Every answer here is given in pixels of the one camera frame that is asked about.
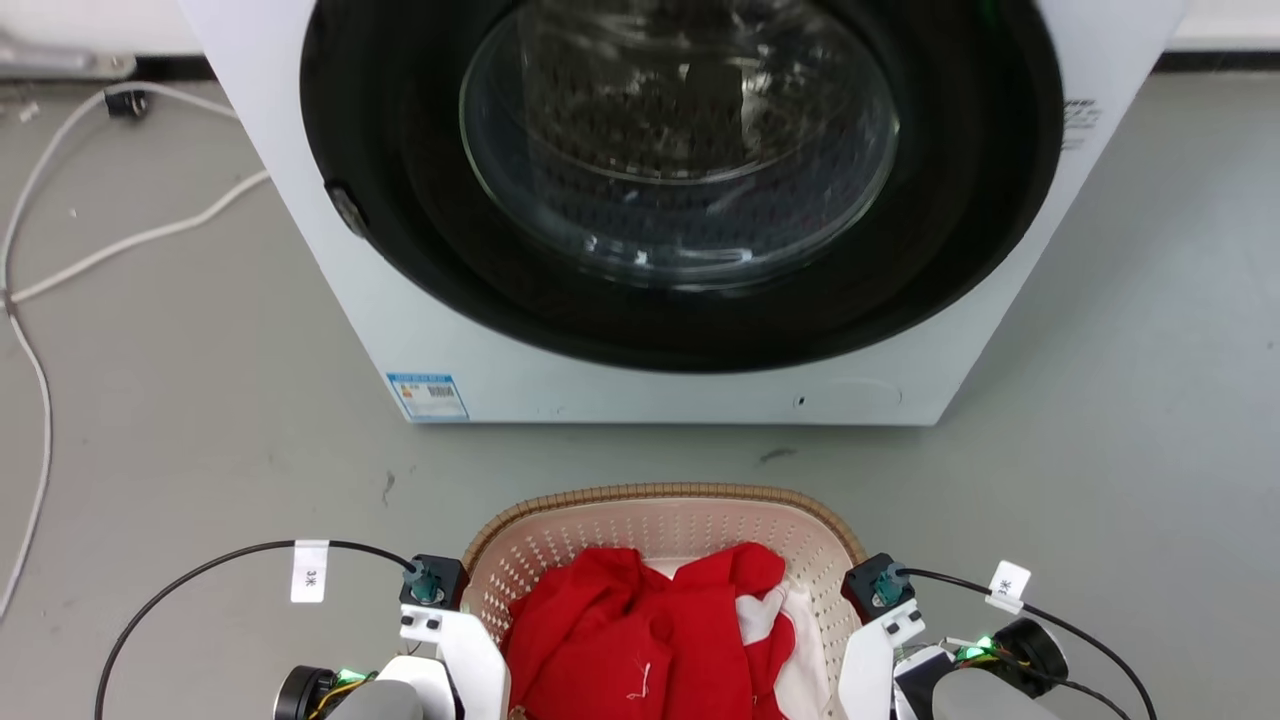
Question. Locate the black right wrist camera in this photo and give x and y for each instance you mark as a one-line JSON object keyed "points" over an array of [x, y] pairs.
{"points": [[872, 585]]}

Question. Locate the white garment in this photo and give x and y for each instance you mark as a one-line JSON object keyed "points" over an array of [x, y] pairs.
{"points": [[808, 670]]}

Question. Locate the printed washer side sticker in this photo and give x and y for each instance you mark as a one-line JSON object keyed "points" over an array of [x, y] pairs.
{"points": [[1082, 122]]}

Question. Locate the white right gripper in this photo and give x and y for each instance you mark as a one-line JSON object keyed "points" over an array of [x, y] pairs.
{"points": [[865, 660]]}

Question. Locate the red garment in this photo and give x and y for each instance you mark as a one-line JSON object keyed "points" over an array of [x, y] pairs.
{"points": [[620, 640]]}

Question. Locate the beige plastic laundry basket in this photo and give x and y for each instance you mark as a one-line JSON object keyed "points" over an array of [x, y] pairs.
{"points": [[600, 530]]}

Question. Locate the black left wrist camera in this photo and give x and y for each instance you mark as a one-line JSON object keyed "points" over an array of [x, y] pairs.
{"points": [[440, 575]]}

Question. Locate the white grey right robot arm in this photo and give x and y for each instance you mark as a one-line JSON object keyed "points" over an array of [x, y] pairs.
{"points": [[980, 695]]}

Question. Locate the black round washer door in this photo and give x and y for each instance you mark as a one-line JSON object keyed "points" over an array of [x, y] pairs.
{"points": [[420, 250]]}

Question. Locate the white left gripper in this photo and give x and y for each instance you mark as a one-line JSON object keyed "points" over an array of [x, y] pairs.
{"points": [[475, 655]]}

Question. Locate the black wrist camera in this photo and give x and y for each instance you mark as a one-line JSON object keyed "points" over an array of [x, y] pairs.
{"points": [[440, 575], [872, 585]]}

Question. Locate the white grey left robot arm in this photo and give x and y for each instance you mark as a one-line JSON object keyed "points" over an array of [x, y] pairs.
{"points": [[385, 700]]}

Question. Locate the grey metal floor bracket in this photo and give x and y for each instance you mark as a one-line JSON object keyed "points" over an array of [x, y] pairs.
{"points": [[60, 58]]}

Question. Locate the blue white energy label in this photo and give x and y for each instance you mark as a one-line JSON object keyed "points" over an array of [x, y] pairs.
{"points": [[428, 396]]}

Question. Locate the white front-load washing machine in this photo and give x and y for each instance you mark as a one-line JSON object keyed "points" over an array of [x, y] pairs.
{"points": [[320, 300]]}

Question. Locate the black wall plug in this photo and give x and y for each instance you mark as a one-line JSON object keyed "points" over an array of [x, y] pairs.
{"points": [[127, 103]]}

